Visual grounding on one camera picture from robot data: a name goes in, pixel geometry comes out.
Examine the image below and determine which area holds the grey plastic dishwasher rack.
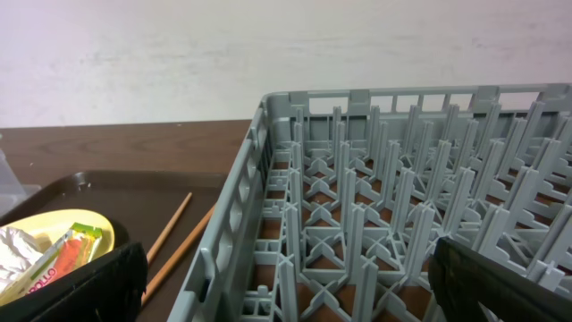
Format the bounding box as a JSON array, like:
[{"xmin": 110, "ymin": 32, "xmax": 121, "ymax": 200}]
[{"xmin": 169, "ymin": 84, "xmax": 571, "ymax": 321}]

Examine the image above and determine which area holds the dark brown serving tray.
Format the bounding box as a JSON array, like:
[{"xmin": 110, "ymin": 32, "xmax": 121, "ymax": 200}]
[{"xmin": 1, "ymin": 171, "xmax": 226, "ymax": 321}]

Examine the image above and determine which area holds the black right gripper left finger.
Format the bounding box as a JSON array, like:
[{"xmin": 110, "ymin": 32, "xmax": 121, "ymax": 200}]
[{"xmin": 1, "ymin": 242, "xmax": 148, "ymax": 322}]

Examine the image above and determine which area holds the wooden chopstick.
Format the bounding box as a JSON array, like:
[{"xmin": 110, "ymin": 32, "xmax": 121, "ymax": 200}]
[
  {"xmin": 147, "ymin": 192, "xmax": 192, "ymax": 265},
  {"xmin": 141, "ymin": 206, "xmax": 215, "ymax": 307}
]

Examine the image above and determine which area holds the white paper napkin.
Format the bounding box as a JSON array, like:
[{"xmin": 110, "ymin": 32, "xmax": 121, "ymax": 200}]
[{"xmin": 0, "ymin": 227, "xmax": 43, "ymax": 292}]

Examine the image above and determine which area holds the yellow plate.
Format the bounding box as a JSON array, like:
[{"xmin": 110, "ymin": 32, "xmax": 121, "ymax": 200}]
[{"xmin": 3, "ymin": 208, "xmax": 115, "ymax": 258}]

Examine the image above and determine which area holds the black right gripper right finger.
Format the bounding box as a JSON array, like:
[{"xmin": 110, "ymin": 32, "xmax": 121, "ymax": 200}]
[{"xmin": 428, "ymin": 237, "xmax": 571, "ymax": 321}]

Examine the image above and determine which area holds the orange green snack wrapper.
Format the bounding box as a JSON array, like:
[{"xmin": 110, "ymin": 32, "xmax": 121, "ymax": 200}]
[{"xmin": 1, "ymin": 223, "xmax": 103, "ymax": 305}]

